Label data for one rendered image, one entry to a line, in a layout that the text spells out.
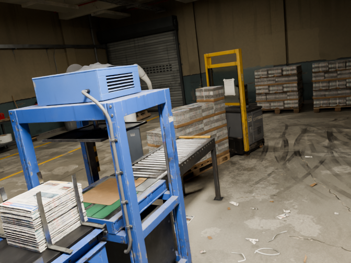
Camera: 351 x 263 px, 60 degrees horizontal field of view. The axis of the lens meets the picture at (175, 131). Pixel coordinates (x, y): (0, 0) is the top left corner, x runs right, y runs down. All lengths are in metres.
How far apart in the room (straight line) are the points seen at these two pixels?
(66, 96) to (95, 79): 0.29
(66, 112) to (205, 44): 9.61
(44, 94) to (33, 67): 8.79
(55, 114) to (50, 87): 0.24
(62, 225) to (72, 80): 0.91
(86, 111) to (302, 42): 9.24
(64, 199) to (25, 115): 0.68
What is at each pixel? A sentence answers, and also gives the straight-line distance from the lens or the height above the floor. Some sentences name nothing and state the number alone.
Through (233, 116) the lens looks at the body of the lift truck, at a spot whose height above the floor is 0.69.
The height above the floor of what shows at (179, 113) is 1.04.
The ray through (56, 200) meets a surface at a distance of 1.93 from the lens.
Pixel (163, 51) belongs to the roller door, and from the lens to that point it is 12.01.
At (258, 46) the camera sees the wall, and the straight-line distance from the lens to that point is 10.80.
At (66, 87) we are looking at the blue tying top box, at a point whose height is 1.66.
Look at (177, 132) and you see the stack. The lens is 4.39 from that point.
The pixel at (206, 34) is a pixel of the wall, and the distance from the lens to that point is 11.34.
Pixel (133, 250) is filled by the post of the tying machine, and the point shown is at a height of 0.60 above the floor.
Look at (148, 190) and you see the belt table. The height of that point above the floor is 0.79.
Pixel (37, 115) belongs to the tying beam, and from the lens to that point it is 2.22.
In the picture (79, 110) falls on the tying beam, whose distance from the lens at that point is 1.94.
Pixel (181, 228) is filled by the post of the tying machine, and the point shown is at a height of 0.41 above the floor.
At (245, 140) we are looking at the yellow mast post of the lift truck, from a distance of 5.42.
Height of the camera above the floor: 1.70
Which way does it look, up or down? 12 degrees down
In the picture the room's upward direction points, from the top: 7 degrees counter-clockwise
